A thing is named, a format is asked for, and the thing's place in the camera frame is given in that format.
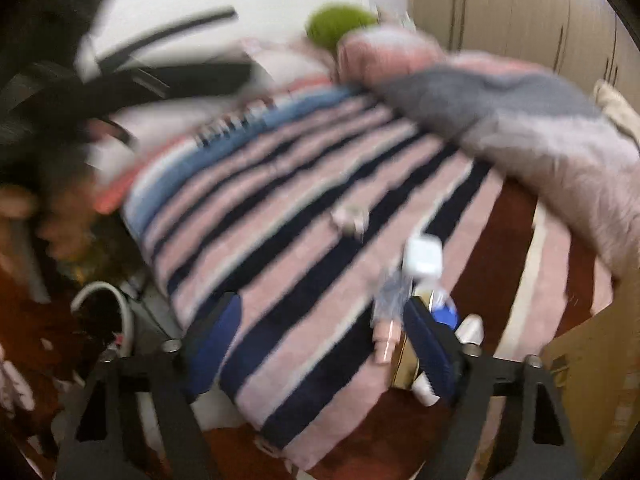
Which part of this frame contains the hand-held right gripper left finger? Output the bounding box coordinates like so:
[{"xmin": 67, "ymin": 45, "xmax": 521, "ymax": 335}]
[{"xmin": 52, "ymin": 291, "xmax": 244, "ymax": 480}]

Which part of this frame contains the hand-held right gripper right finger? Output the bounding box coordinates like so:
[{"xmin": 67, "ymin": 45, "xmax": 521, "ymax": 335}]
[{"xmin": 402, "ymin": 296, "xmax": 586, "ymax": 480}]

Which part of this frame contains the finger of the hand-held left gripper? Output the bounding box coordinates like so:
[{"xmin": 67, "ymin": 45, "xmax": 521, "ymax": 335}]
[{"xmin": 85, "ymin": 60, "xmax": 253, "ymax": 133}]

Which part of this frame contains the person's left hand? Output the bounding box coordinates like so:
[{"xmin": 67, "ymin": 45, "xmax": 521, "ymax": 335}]
[{"xmin": 0, "ymin": 182, "xmax": 101, "ymax": 263}]

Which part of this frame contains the gold box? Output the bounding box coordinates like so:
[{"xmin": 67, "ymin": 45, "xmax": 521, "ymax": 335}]
[{"xmin": 391, "ymin": 339, "xmax": 423, "ymax": 392}]

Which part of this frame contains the white bottle with blue cap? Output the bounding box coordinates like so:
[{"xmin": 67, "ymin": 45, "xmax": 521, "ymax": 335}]
[{"xmin": 426, "ymin": 287, "xmax": 458, "ymax": 331}]

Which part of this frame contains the pink spray bottle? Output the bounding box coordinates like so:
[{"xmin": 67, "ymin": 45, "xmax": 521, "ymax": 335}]
[{"xmin": 372, "ymin": 317, "xmax": 403, "ymax": 365}]

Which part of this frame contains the white tube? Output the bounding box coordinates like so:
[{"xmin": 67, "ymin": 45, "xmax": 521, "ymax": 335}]
[{"xmin": 456, "ymin": 314, "xmax": 486, "ymax": 347}]

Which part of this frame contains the clear plastic packet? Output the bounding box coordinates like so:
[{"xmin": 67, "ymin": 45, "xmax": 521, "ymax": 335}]
[{"xmin": 372, "ymin": 265, "xmax": 416, "ymax": 323}]

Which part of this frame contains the white drawer cabinet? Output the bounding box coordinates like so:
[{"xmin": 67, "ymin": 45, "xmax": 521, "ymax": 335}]
[{"xmin": 75, "ymin": 0, "xmax": 371, "ymax": 181}]

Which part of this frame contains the white charger cube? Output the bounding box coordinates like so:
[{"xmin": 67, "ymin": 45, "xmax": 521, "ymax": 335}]
[{"xmin": 403, "ymin": 235, "xmax": 444, "ymax": 281}]

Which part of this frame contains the small white earbud case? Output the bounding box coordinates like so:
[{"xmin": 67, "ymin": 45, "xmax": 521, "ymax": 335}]
[{"xmin": 331, "ymin": 206, "xmax": 370, "ymax": 236}]

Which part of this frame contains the cardboard box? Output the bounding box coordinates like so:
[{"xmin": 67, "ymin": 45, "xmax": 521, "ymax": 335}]
[{"xmin": 542, "ymin": 280, "xmax": 640, "ymax": 480}]

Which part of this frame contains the pink navy striped blanket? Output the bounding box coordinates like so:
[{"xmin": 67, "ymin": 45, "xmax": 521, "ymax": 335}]
[{"xmin": 95, "ymin": 77, "xmax": 508, "ymax": 471}]

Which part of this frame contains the green ball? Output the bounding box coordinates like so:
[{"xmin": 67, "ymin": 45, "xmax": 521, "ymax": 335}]
[{"xmin": 305, "ymin": 4, "xmax": 379, "ymax": 53}]

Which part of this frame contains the pink grey fleece blanket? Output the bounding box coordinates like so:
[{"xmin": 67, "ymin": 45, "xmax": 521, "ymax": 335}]
[{"xmin": 336, "ymin": 27, "xmax": 640, "ymax": 281}]

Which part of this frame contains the cream cloth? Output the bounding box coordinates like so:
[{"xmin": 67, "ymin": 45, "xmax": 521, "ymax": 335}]
[{"xmin": 592, "ymin": 80, "xmax": 640, "ymax": 146}]

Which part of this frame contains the beige wardrobe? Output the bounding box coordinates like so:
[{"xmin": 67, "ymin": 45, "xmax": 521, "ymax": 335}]
[{"xmin": 407, "ymin": 0, "xmax": 640, "ymax": 96}]

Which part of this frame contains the white hose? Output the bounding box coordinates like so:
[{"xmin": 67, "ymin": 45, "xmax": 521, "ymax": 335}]
[{"xmin": 70, "ymin": 281, "xmax": 136, "ymax": 361}]

